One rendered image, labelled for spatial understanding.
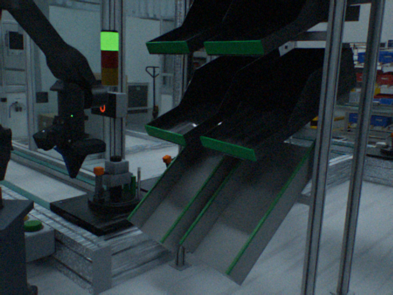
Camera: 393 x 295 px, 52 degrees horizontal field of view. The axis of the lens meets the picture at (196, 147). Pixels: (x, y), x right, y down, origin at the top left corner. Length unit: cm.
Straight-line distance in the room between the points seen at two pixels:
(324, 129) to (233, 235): 24
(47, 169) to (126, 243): 72
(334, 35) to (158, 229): 48
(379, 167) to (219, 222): 122
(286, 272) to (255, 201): 31
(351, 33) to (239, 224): 1146
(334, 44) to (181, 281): 58
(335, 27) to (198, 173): 39
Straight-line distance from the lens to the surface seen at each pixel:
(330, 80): 69
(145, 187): 121
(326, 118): 70
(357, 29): 1205
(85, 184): 136
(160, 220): 84
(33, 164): 166
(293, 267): 105
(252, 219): 74
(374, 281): 106
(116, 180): 103
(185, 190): 85
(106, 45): 121
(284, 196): 69
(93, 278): 89
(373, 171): 191
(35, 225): 97
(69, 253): 94
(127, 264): 93
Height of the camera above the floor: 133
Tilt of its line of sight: 12 degrees down
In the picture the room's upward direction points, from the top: 2 degrees clockwise
